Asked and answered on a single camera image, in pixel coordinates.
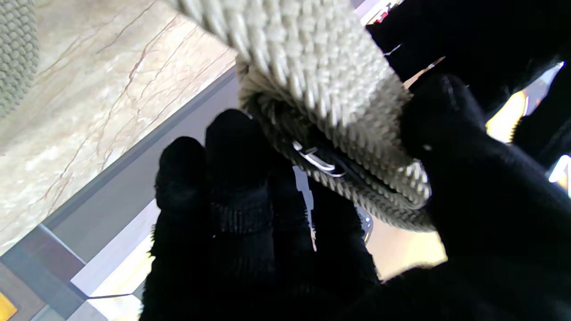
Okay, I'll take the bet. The beige woven belt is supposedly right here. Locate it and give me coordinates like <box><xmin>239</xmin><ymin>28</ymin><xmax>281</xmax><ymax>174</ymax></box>
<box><xmin>0</xmin><ymin>0</ymin><xmax>40</xmax><ymax>117</ymax></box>
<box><xmin>167</xmin><ymin>0</ymin><xmax>437</xmax><ymax>233</ymax></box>

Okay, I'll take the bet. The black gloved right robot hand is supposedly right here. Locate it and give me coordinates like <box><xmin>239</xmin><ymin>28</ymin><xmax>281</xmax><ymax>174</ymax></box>
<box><xmin>140</xmin><ymin>74</ymin><xmax>571</xmax><ymax>321</ymax></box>

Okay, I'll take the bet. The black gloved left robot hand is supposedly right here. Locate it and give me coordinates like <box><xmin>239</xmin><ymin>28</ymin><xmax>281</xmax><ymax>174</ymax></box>
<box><xmin>366</xmin><ymin>0</ymin><xmax>571</xmax><ymax>170</ymax></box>

